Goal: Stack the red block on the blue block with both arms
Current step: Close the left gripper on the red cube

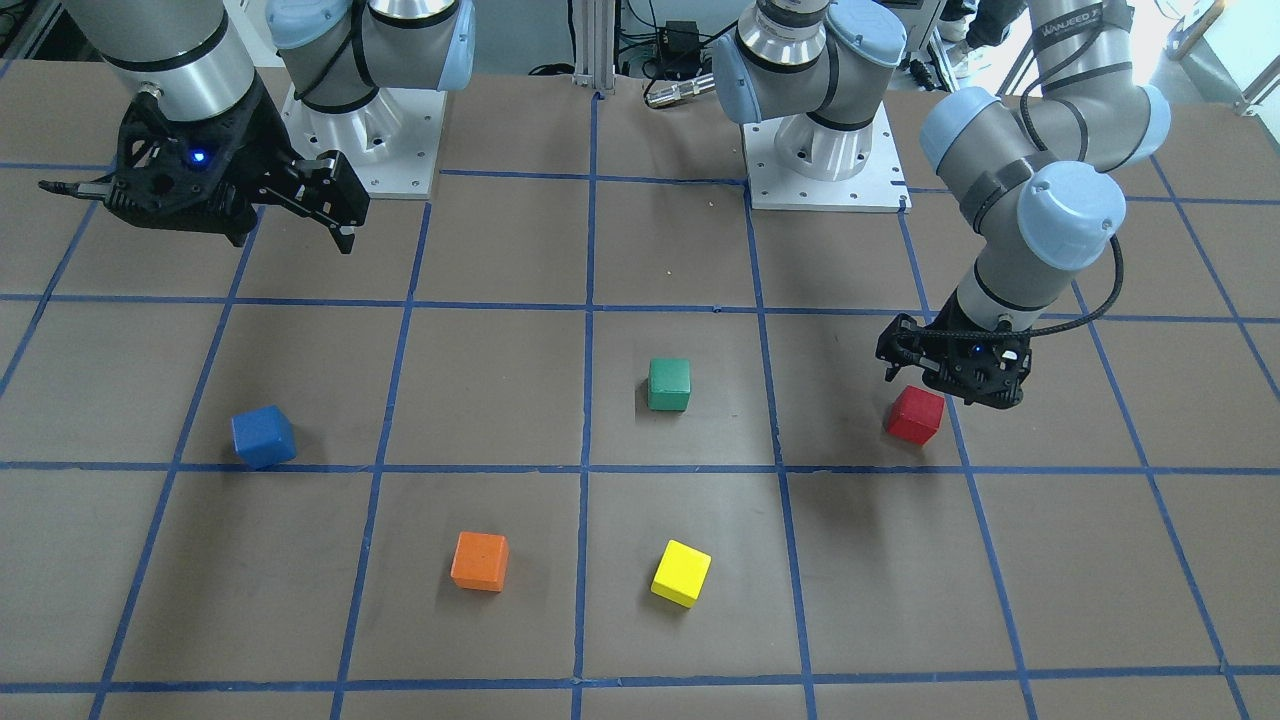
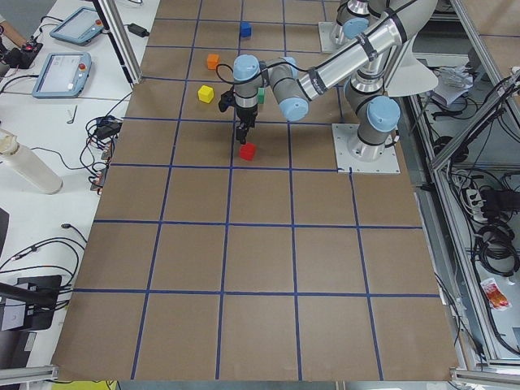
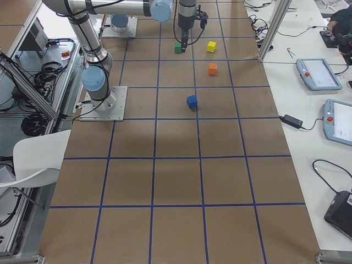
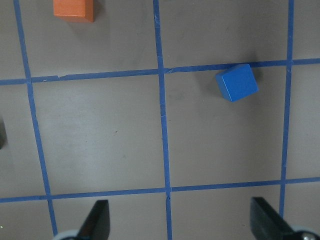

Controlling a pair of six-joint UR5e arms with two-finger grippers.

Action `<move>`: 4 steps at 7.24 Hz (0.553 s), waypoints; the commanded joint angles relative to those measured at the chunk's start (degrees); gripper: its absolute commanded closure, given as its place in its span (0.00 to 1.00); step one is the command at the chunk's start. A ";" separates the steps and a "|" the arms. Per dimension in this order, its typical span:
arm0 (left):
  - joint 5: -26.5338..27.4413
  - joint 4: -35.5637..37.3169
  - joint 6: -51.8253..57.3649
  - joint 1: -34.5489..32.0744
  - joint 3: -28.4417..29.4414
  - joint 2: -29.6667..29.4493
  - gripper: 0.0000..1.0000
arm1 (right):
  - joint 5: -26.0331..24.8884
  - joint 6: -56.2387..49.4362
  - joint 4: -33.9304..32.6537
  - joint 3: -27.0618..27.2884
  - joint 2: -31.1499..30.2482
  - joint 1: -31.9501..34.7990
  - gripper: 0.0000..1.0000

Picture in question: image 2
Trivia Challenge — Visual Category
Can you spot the black power adapter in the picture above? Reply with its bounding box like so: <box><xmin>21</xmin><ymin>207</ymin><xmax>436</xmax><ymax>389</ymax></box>
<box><xmin>127</xmin><ymin>24</ymin><xmax>150</xmax><ymax>37</ymax></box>

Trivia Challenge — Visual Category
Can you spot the red snack packet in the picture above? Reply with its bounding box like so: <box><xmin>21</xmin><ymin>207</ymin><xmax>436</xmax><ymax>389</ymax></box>
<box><xmin>480</xmin><ymin>278</ymin><xmax>511</xmax><ymax>310</ymax></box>

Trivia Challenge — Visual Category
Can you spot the white cylinder bottle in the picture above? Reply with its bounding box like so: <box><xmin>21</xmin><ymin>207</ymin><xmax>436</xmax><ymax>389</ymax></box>
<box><xmin>1</xmin><ymin>129</ymin><xmax>63</xmax><ymax>194</ymax></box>

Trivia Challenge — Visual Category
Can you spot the yellow wooden block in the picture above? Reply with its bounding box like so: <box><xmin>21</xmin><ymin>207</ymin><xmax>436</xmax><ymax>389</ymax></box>
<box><xmin>197</xmin><ymin>85</ymin><xmax>215</xmax><ymax>104</ymax></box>

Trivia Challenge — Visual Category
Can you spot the allen key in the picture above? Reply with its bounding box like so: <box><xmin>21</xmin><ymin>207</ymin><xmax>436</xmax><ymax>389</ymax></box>
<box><xmin>67</xmin><ymin>106</ymin><xmax>78</xmax><ymax>124</ymax></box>

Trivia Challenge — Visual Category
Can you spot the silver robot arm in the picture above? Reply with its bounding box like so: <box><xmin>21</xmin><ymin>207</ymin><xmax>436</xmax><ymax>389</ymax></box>
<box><xmin>219</xmin><ymin>1</ymin><xmax>436</xmax><ymax>162</ymax></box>
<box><xmin>330</xmin><ymin>0</ymin><xmax>374</xmax><ymax>47</ymax></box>

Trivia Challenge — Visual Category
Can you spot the green wooden block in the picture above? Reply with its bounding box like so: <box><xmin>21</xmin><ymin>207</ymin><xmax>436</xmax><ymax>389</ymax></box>
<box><xmin>258</xmin><ymin>87</ymin><xmax>265</xmax><ymax>104</ymax></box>

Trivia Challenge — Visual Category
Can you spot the far teach pendant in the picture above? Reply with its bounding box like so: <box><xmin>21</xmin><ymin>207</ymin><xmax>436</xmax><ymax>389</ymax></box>
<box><xmin>50</xmin><ymin>6</ymin><xmax>104</xmax><ymax>46</ymax></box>

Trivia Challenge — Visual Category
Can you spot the blue wooden block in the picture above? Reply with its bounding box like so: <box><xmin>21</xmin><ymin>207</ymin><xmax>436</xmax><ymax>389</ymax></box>
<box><xmin>240</xmin><ymin>21</ymin><xmax>252</xmax><ymax>38</ymax></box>

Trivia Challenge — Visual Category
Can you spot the teach pendant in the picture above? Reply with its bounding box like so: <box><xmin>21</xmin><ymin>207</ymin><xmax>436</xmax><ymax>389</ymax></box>
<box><xmin>32</xmin><ymin>52</ymin><xmax>92</xmax><ymax>98</ymax></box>
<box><xmin>50</xmin><ymin>6</ymin><xmax>104</xmax><ymax>46</ymax></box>

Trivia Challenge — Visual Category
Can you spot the red wooden block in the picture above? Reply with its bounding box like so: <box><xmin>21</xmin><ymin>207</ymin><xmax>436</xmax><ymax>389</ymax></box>
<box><xmin>239</xmin><ymin>142</ymin><xmax>257</xmax><ymax>161</ymax></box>

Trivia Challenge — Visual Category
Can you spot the near teach pendant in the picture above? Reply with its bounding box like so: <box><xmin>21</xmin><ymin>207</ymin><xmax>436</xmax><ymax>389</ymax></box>
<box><xmin>32</xmin><ymin>52</ymin><xmax>92</xmax><ymax>98</ymax></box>

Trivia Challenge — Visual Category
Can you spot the orange wooden block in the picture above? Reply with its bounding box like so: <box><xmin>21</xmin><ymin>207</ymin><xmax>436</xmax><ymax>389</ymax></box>
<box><xmin>206</xmin><ymin>53</ymin><xmax>220</xmax><ymax>70</ymax></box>

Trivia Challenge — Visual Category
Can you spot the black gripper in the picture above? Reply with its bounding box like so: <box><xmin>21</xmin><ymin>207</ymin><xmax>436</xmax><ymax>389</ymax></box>
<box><xmin>236</xmin><ymin>106</ymin><xmax>258</xmax><ymax>145</ymax></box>

